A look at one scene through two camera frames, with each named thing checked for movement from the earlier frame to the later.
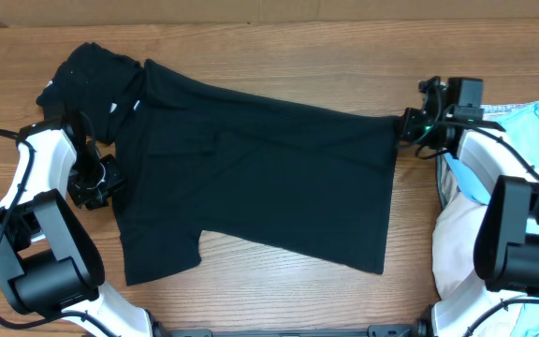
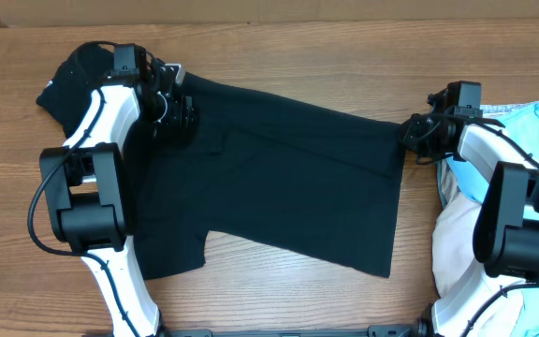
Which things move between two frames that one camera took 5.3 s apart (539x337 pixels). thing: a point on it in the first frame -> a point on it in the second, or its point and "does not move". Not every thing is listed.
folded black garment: x=104 y=85 does not move
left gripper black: x=99 y=185 -> x=182 y=118
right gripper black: x=410 y=125 does not move
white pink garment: x=464 y=306 does not move
